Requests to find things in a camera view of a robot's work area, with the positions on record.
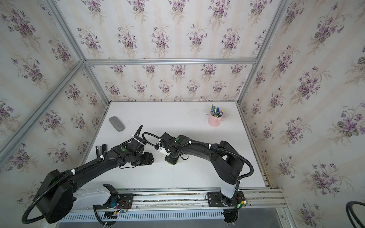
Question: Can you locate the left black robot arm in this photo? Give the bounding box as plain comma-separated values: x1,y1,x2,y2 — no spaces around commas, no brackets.
21,136,154,224

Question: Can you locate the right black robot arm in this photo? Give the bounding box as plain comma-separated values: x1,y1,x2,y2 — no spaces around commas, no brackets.
154,133,254,199

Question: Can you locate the grey oval eraser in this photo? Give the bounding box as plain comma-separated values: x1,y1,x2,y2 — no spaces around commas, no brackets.
109,116,125,132

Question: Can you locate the pink pen cup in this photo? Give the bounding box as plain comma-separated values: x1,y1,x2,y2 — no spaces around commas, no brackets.
208,112,223,127

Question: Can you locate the black chair part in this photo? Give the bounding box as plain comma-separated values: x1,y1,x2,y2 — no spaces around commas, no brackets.
345,201,365,228

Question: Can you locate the aluminium mounting rail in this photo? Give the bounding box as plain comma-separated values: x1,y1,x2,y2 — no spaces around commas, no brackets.
49,186,289,213

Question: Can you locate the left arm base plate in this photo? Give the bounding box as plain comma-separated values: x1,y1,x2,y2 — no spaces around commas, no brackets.
95,193,134,212

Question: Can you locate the white vented cable duct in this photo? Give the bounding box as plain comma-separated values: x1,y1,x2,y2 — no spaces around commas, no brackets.
60,209,224,223

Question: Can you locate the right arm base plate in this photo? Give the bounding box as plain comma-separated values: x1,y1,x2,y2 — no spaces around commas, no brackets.
206,191,247,208

